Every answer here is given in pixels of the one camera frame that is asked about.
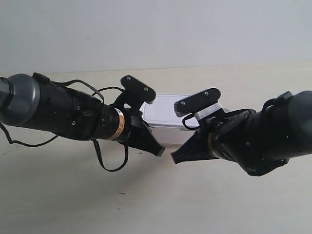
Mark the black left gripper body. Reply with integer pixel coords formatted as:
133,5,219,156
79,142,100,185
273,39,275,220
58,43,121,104
108,90,148,146

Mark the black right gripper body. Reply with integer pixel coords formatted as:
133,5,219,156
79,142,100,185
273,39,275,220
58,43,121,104
192,107,226,151

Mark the white lidded plastic container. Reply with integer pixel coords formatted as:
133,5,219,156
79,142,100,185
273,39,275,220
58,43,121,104
140,93,193,145

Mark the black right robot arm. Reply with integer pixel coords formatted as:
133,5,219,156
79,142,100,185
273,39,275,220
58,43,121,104
171,88,312,176

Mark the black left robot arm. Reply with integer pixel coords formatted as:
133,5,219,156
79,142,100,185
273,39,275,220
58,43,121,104
0,73,165,156

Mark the black right camera cable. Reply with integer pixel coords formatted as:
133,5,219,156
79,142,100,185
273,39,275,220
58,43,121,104
182,113,199,131

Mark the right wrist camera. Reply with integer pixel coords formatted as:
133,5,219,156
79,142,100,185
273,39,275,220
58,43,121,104
174,88,221,117

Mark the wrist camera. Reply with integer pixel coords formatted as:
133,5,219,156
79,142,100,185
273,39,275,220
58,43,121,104
174,88,221,117
120,75,156,104

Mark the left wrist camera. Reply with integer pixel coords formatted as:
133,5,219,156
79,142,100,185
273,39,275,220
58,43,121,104
120,75,156,104

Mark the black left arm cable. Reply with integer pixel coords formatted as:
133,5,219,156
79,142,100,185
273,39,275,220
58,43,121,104
0,79,130,171

